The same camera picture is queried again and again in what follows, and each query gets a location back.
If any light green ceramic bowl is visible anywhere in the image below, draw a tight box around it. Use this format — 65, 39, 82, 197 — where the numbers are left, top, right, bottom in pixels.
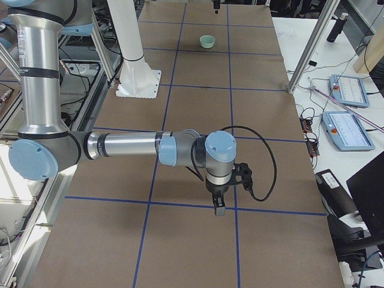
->
199, 35, 216, 49

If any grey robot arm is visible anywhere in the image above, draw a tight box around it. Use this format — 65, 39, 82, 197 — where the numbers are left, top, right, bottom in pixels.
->
6, 1, 236, 216

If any upper blue teach pendant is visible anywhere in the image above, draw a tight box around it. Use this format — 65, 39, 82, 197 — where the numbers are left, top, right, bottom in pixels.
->
329, 74, 370, 108

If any black computer monitor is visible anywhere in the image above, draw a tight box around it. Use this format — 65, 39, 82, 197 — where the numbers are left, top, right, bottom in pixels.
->
346, 61, 384, 238

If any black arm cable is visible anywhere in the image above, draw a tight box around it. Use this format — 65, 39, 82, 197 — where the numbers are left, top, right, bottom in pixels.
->
185, 125, 277, 201

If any black cylinder on desk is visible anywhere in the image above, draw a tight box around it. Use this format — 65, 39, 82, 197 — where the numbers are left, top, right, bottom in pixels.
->
326, 14, 348, 43

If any small electronics board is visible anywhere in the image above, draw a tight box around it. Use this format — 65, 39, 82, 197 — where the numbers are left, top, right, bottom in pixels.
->
299, 117, 319, 158

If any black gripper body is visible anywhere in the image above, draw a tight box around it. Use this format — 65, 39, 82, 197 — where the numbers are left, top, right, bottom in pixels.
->
205, 182, 230, 206
212, 0, 220, 8

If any aluminium frame post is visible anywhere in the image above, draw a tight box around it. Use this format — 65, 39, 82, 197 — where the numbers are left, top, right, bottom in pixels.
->
287, 0, 340, 94

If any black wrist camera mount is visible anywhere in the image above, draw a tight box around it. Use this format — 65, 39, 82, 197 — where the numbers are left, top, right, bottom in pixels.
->
230, 163, 253, 193

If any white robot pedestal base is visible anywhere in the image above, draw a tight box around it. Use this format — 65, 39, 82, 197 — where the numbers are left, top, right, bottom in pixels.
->
107, 0, 161, 99

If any blue teach pendant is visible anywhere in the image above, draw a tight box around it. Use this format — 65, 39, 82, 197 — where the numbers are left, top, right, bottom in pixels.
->
329, 74, 370, 108
322, 111, 375, 152

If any black flat box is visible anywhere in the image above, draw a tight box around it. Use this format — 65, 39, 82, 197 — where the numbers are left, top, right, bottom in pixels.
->
315, 169, 357, 218

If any lower blue teach pendant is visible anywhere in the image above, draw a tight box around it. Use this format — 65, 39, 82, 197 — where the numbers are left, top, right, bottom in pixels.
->
322, 111, 375, 152

